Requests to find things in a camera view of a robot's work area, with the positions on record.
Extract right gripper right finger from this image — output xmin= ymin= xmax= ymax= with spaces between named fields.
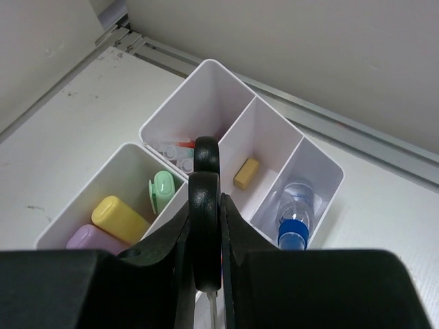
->
xmin=220 ymin=194 xmax=431 ymax=328

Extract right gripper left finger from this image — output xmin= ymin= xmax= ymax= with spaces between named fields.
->
xmin=1 ymin=206 xmax=192 ymax=328

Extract blue spray bottle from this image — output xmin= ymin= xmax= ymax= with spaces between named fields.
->
xmin=276 ymin=175 xmax=322 ymax=251

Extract purple highlighter marker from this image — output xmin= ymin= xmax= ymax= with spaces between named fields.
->
xmin=66 ymin=224 xmax=130 ymax=255

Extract yellow highlighter marker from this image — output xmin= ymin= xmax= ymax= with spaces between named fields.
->
xmin=91 ymin=195 xmax=151 ymax=245

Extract black handled scissors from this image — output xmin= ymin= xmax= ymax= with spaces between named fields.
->
xmin=189 ymin=136 xmax=222 ymax=328

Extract green highlighter marker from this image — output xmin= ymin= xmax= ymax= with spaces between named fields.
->
xmin=148 ymin=169 xmax=185 ymax=216

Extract red pen with white cap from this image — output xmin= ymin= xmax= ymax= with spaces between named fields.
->
xmin=158 ymin=145 xmax=190 ymax=160

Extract green pen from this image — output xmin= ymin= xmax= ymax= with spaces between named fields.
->
xmin=176 ymin=149 xmax=194 ymax=174

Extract orange red pen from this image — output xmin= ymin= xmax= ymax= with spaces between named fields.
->
xmin=161 ymin=137 xmax=195 ymax=149

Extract yellow eraser block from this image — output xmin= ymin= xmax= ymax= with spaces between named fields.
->
xmin=233 ymin=158 xmax=259 ymax=191

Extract white compartment organizer box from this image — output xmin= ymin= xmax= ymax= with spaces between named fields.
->
xmin=33 ymin=58 xmax=345 ymax=256

